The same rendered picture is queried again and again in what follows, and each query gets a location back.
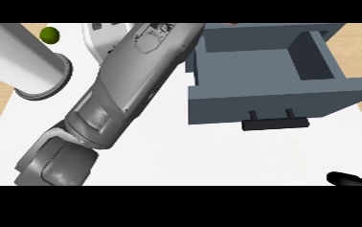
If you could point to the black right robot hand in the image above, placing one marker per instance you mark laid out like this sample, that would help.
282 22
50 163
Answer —
345 179

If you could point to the blue-grey open drawer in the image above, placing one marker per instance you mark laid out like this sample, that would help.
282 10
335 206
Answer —
249 68

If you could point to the blue-grey drawer front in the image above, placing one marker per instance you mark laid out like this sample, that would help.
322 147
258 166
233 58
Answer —
273 104

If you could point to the green round fruit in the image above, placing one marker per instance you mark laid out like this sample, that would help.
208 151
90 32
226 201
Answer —
48 35

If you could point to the white cylinder with grey rim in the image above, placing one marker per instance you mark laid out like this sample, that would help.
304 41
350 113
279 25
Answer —
28 64

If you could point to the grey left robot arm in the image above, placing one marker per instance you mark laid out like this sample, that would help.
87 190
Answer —
127 77

